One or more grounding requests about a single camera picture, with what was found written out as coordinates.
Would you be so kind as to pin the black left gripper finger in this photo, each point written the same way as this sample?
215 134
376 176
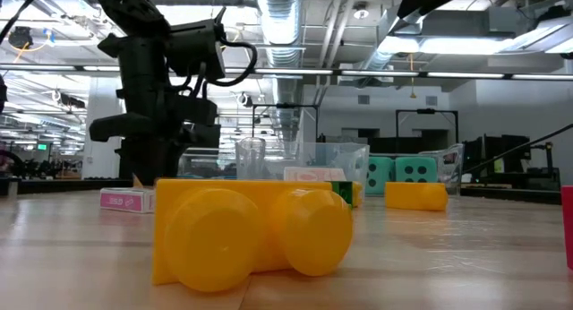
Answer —
163 164
134 164

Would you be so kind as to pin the yellow square toy block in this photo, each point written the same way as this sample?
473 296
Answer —
137 182

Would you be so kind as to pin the playing card box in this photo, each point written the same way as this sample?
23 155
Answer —
313 174
125 201

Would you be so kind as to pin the orange yellow toy block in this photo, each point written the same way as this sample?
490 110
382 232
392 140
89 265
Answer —
416 196

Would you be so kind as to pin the red toy brick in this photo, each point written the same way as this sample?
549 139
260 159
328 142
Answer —
568 229

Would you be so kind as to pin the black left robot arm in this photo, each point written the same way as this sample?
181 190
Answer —
130 10

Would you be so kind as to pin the white building pillar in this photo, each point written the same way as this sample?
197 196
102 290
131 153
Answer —
100 90

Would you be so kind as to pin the green exit sign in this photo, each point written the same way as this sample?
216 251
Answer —
42 146

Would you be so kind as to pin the large yellow two-stud block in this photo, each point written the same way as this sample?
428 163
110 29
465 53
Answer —
224 238

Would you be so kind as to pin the small clear plastic box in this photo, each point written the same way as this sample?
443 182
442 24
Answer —
268 162

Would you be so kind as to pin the small green yellow brick stack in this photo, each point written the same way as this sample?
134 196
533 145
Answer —
342 193

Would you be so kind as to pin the teal foam die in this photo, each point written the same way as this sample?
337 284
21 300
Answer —
416 169
379 175

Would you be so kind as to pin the long ceiling light strip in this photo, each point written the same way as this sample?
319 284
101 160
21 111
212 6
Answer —
447 74

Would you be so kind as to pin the black workstation equipment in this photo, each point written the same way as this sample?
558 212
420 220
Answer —
515 148

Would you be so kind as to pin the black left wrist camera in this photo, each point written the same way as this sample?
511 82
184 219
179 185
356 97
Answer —
194 50

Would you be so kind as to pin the black gantry frame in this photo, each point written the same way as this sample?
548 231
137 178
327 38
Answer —
430 111
286 106

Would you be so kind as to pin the silver ribbed ceiling duct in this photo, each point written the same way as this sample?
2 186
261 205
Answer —
279 32

